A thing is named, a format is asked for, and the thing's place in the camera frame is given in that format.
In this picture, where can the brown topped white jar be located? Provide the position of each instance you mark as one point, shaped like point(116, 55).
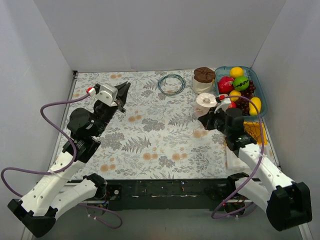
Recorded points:
point(203, 80)

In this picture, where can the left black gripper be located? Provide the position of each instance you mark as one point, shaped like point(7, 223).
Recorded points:
point(107, 111)

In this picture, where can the red apple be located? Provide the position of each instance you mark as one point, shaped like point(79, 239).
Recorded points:
point(232, 105)

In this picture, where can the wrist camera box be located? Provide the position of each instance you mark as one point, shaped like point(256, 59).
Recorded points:
point(104, 93)
point(223, 103)

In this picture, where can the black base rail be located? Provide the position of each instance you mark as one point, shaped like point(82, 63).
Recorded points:
point(173, 194)

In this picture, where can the dark purple grapes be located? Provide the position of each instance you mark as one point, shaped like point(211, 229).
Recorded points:
point(248, 93)

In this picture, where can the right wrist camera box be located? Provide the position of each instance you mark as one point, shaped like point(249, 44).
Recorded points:
point(223, 103)

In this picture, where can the floral table mat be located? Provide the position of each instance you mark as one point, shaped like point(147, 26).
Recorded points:
point(158, 136)

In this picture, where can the white toilet paper roll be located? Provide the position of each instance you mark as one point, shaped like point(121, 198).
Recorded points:
point(204, 102)

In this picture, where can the yellow plastic bin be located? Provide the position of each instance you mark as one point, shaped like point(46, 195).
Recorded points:
point(253, 134)

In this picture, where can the yellow orange fruit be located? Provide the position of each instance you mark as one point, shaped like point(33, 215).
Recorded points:
point(236, 72)

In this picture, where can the yellow mango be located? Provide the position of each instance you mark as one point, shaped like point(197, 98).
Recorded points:
point(255, 106)

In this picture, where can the white plastic bin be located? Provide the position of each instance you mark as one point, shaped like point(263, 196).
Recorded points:
point(235, 164)

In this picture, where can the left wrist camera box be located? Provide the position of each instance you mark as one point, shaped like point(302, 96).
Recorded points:
point(104, 93)

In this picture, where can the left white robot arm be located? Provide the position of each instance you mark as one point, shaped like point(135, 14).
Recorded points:
point(62, 172)

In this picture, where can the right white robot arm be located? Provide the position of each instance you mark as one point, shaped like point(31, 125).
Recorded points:
point(265, 170)

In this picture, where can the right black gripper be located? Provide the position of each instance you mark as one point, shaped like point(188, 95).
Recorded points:
point(208, 119)

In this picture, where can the yellow lemon centre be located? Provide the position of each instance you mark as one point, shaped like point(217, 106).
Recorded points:
point(234, 95)

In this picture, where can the teal fruit basket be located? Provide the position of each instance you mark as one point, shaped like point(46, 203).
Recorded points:
point(251, 75)

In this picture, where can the red pomegranate fruit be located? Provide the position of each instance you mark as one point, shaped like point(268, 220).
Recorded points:
point(225, 85)

